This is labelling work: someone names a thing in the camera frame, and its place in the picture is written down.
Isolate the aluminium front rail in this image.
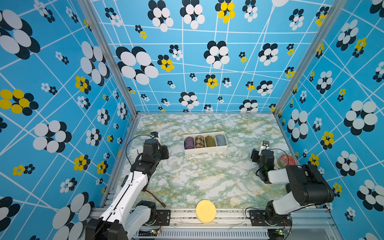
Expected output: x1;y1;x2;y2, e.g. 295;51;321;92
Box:
132;208;342;240

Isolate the green circuit board right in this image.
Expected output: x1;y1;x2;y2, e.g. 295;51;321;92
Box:
268;230;285;240

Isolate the olive green rolled sock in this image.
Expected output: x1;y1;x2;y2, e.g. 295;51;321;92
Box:
205;136;217;148

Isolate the red black cable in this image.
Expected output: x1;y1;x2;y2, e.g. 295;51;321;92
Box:
145;189;168;209

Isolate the brown argyle rolled sock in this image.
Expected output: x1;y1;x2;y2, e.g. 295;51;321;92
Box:
195;135;206;148

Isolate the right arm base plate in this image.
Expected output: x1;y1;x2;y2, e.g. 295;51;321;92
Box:
247;210;293;227

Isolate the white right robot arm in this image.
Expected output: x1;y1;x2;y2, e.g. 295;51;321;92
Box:
251;149;334;222

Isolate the grey blue striped sock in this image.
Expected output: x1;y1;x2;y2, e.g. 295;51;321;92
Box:
216;134;227;147

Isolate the aluminium corner post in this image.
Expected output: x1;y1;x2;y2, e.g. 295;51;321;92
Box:
79;0;138;119
274;0;347;118

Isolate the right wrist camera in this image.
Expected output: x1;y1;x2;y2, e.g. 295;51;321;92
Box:
260;141;270;151

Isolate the aluminium corner post right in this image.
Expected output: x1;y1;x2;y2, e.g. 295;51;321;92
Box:
274;0;347;118

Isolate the aluminium corner post left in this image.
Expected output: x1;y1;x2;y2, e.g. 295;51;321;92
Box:
79;0;138;119

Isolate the white divided storage box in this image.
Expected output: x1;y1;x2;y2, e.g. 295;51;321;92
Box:
183;132;229;155

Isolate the green circuit board left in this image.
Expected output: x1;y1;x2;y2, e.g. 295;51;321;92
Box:
138;230;159;237

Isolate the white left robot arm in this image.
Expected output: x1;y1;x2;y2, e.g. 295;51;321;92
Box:
85;135;169;240

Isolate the yellow round sponge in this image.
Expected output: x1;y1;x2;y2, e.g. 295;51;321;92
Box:
196;200;217;224

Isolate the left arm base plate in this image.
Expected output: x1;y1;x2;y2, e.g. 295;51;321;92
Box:
144;210;171;226

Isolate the purple rolled sock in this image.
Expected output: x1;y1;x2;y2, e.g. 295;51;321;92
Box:
184;137;195;150

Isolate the green circuit board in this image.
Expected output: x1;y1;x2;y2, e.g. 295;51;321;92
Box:
138;230;159;237
268;230;285;240

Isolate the white square alarm clock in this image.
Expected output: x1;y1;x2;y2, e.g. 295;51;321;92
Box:
131;146;144;162

